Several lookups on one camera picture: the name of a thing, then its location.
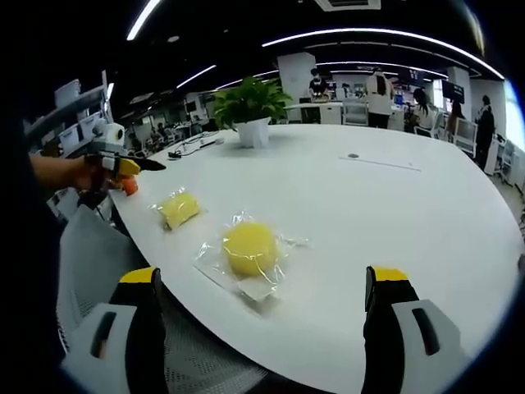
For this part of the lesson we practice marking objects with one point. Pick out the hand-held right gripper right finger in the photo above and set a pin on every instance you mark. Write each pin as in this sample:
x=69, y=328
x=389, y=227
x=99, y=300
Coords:
x=406, y=340

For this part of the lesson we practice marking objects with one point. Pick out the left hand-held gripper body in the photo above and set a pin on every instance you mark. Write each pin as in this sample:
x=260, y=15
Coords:
x=110, y=137

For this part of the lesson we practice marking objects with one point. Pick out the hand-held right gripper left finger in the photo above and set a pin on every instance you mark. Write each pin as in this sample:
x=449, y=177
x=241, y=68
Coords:
x=115, y=340

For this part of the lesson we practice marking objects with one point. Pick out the rectangular yellow silicone block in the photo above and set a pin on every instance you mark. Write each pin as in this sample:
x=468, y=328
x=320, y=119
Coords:
x=180, y=211

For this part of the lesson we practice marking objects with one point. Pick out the round yellow silicone block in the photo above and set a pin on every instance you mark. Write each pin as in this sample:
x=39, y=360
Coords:
x=252, y=248

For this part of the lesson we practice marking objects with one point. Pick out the person's left hand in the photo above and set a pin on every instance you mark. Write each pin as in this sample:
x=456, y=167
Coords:
x=76, y=172

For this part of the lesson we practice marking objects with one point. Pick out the orange object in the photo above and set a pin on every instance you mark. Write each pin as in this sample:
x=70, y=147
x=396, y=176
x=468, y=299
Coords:
x=131, y=187

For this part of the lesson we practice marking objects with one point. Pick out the shelf with storage boxes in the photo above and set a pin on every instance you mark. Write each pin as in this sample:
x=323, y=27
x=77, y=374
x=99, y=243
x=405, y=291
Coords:
x=74, y=119

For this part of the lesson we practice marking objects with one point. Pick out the black plug bundle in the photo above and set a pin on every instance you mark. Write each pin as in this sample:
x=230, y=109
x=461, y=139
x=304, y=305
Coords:
x=174, y=154

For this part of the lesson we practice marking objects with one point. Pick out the grey mesh office chair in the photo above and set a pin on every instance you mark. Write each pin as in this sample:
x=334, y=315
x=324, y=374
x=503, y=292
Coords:
x=172, y=353

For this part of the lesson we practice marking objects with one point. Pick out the white ceiling light strip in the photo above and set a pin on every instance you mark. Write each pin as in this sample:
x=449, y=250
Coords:
x=143, y=20
x=197, y=76
x=381, y=35

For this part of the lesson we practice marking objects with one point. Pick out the white plant pot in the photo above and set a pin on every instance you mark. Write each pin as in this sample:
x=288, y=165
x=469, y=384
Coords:
x=254, y=133

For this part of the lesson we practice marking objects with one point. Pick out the green potted plant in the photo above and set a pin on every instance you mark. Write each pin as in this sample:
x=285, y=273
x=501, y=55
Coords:
x=250, y=100

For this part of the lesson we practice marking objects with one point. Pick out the white office chair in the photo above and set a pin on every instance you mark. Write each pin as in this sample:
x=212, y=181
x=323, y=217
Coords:
x=467, y=139
x=354, y=111

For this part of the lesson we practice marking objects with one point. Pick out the ceiling air conditioner vent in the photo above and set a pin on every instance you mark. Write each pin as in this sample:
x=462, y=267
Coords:
x=348, y=4

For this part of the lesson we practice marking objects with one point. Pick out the black wall screen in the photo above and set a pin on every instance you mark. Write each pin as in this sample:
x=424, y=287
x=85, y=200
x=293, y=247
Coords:
x=453, y=91

